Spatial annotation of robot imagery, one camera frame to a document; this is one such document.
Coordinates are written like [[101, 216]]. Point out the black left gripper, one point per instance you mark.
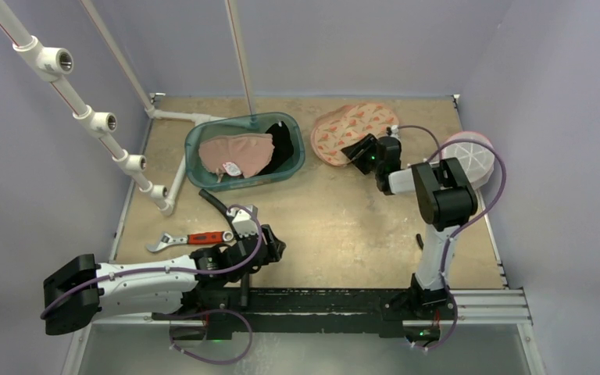
[[274, 247]]

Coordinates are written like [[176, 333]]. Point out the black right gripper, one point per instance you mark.
[[361, 152]]

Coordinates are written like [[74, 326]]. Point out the pink bra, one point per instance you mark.
[[240, 156]]

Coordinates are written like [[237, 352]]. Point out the round pink white laundry bag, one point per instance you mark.
[[477, 161]]

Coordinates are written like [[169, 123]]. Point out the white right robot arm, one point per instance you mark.
[[445, 199]]

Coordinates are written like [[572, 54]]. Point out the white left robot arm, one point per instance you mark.
[[84, 291]]

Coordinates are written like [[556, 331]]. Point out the black bra in basin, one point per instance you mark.
[[283, 148]]

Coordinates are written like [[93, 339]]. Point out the teal plastic basin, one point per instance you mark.
[[256, 124]]

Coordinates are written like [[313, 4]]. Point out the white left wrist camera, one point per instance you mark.
[[242, 222]]

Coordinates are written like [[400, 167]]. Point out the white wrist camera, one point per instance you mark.
[[242, 222], [392, 131]]

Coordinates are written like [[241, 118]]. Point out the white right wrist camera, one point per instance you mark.
[[392, 131]]

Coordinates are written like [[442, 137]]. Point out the red handled adjustable wrench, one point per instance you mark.
[[205, 238]]

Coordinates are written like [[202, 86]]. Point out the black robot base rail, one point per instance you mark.
[[380, 311]]

